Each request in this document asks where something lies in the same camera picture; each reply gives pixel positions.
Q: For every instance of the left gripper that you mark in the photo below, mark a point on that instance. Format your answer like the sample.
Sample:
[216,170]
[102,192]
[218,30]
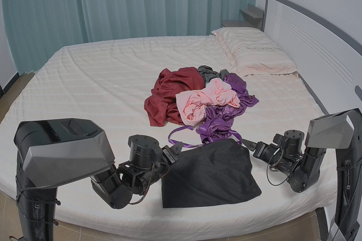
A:
[169,153]

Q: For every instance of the grey garment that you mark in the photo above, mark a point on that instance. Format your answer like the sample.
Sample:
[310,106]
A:
[208,73]

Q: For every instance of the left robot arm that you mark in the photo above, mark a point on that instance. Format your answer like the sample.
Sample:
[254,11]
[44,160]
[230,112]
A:
[65,149]

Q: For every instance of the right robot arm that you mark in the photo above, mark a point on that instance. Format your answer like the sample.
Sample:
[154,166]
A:
[328,132]

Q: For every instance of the purple garment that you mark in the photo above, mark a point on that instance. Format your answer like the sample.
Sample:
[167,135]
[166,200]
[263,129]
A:
[220,124]

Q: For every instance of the black T-shirt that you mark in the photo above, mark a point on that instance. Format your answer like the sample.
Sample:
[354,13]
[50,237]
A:
[209,175]

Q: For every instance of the grey bedside table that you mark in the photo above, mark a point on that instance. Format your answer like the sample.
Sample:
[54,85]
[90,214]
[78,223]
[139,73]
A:
[243,19]

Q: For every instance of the pink garment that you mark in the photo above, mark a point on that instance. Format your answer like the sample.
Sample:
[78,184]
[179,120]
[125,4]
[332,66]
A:
[200,101]

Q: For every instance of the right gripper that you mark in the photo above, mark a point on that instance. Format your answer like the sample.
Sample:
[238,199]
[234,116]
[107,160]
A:
[263,151]

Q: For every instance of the black chest of drawers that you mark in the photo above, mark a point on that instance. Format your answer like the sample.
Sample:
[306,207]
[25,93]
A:
[1,91]

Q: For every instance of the cream pillow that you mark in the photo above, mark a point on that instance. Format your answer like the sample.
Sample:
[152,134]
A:
[251,50]

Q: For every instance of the dark red garment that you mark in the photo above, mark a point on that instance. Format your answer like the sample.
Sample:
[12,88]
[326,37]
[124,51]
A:
[169,93]

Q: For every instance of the bed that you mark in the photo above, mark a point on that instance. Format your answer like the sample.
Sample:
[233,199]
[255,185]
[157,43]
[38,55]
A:
[99,79]

